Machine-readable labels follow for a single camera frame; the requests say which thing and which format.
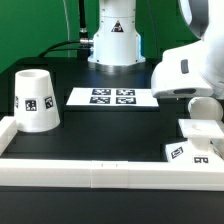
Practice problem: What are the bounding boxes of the black cable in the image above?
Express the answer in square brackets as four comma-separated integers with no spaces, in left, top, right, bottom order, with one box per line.
[38,0,95,58]

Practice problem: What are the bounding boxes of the white lamp shade cone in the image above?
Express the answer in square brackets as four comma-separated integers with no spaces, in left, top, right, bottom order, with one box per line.
[14,69,60,133]

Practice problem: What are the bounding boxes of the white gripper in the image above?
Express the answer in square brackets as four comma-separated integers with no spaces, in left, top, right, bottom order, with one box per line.
[151,41,213,99]

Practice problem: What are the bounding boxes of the white lamp bulb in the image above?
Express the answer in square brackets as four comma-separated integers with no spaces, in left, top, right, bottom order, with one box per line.
[188,97,224,121]

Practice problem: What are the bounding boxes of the white marker sheet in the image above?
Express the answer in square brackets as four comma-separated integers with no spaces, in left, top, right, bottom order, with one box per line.
[67,87,158,107]

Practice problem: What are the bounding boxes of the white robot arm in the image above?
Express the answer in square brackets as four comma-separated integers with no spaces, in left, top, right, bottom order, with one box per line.
[88,0,224,99]

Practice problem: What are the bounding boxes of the white thin cable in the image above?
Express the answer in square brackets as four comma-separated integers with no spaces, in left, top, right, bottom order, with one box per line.
[62,0,72,58]

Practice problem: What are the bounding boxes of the white lamp base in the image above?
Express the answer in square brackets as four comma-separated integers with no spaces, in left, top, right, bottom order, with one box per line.
[165,119,224,164]

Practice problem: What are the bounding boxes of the white front fence rail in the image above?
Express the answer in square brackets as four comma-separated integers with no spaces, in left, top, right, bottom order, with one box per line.
[0,159,224,191]

